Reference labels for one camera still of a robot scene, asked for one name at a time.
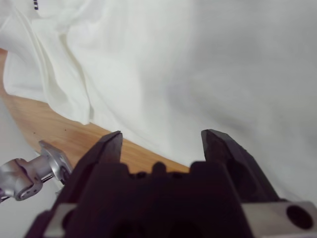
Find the white Unitree t-shirt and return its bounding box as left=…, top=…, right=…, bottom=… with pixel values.
left=0, top=0, right=317, bottom=203

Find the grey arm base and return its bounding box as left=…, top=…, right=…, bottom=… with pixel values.
left=29, top=140, right=74, bottom=186

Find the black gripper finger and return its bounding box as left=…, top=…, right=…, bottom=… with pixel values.
left=53, top=130, right=124, bottom=206
left=201, top=128, right=284, bottom=204

